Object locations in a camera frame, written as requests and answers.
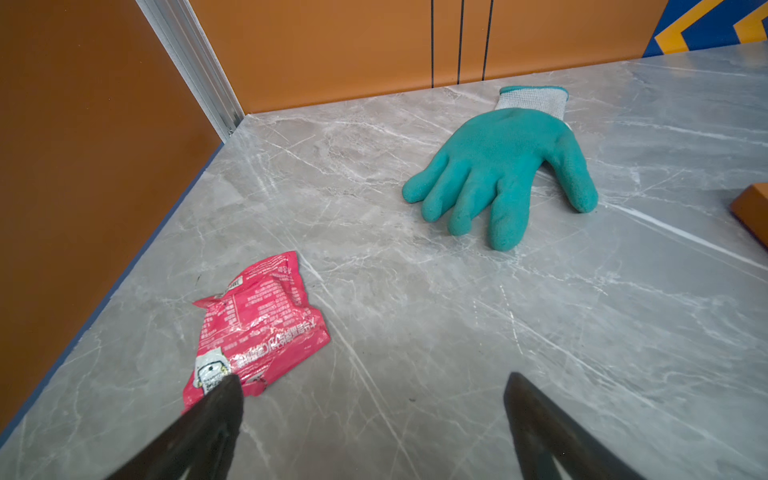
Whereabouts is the aluminium corner post left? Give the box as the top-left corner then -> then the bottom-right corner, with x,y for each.
137,0 -> 245,142

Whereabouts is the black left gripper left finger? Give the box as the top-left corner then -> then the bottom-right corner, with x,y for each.
109,375 -> 244,479

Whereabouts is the orange wooden rack base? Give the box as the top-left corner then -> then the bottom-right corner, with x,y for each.
729,182 -> 768,248

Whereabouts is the teal rubber glove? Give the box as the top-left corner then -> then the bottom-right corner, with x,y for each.
402,86 -> 598,251

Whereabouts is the pink snack packet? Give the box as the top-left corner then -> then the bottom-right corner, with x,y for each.
183,251 -> 331,411

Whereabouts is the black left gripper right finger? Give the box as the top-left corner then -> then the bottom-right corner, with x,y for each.
503,372 -> 644,480

